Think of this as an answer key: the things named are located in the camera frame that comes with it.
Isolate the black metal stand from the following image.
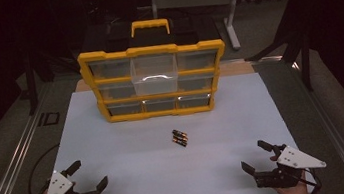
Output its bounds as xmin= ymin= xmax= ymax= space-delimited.
xmin=20 ymin=41 xmax=60 ymax=117
xmin=237 ymin=0 xmax=316 ymax=100

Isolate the yellow and black organizer box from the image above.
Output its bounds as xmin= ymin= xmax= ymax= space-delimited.
xmin=72 ymin=8 xmax=234 ymax=128

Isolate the clear plastic drawer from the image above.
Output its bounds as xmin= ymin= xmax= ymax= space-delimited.
xmin=128 ymin=51 xmax=182 ymax=99

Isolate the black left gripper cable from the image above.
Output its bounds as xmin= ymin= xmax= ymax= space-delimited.
xmin=22 ymin=143 xmax=68 ymax=194

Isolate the person's right hand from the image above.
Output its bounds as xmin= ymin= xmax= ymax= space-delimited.
xmin=273 ymin=178 xmax=310 ymax=194

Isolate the white table sheet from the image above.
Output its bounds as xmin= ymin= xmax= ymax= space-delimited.
xmin=22 ymin=62 xmax=318 ymax=194

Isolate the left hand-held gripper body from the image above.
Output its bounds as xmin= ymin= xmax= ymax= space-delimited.
xmin=37 ymin=165 xmax=101 ymax=194

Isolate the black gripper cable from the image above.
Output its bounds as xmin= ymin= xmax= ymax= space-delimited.
xmin=22 ymin=143 xmax=68 ymax=194
xmin=299 ymin=166 xmax=323 ymax=194

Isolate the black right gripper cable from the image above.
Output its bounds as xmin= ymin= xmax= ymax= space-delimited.
xmin=299 ymin=166 xmax=323 ymax=194

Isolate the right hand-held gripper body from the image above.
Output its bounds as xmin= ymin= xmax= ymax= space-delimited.
xmin=251 ymin=139 xmax=329 ymax=192

